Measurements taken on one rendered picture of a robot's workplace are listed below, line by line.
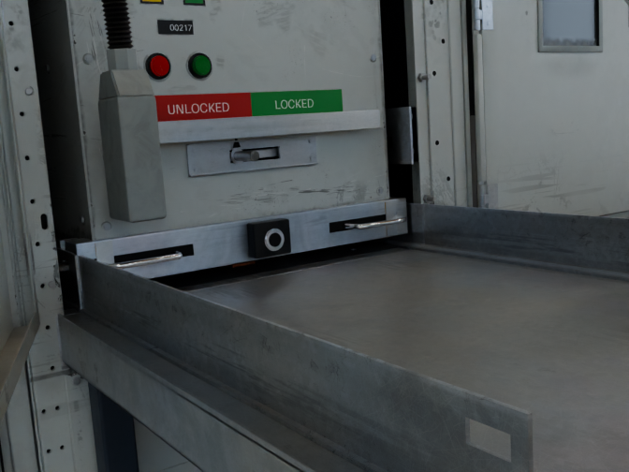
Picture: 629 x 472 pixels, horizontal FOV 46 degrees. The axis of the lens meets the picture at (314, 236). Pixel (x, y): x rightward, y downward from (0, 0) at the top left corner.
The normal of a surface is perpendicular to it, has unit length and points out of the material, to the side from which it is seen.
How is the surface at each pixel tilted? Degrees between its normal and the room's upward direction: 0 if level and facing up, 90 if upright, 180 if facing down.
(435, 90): 90
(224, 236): 90
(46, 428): 90
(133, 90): 61
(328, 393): 90
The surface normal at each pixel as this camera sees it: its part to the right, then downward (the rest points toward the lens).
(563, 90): 0.56, 0.08
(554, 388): -0.07, -0.99
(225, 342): -0.83, 0.14
